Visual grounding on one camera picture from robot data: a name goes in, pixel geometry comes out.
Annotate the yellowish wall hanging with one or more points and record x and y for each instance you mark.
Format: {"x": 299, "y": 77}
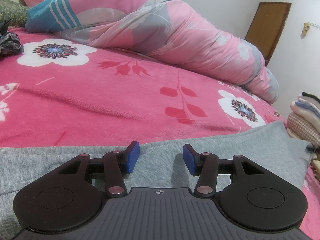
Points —
{"x": 305, "y": 30}

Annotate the dark patterned cloth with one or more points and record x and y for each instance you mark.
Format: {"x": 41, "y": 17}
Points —
{"x": 10, "y": 42}

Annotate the green patterned pillow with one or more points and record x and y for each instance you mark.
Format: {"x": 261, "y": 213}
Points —
{"x": 12, "y": 11}

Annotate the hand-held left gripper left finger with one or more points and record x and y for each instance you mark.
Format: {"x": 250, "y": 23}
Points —
{"x": 132, "y": 157}

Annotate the pink floral quilt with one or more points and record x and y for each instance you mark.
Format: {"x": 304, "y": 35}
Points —
{"x": 175, "y": 37}

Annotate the stack of folded clothes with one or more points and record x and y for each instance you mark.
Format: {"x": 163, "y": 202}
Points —
{"x": 305, "y": 127}

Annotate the pink floral bed blanket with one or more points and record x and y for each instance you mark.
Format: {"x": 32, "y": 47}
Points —
{"x": 100, "y": 100}

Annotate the brown wooden door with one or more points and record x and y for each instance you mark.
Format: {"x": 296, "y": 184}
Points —
{"x": 270, "y": 27}

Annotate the grey sweatshirt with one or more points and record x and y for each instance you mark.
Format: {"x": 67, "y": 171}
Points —
{"x": 250, "y": 140}

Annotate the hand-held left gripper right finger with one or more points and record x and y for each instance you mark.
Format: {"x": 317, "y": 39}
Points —
{"x": 188, "y": 158}

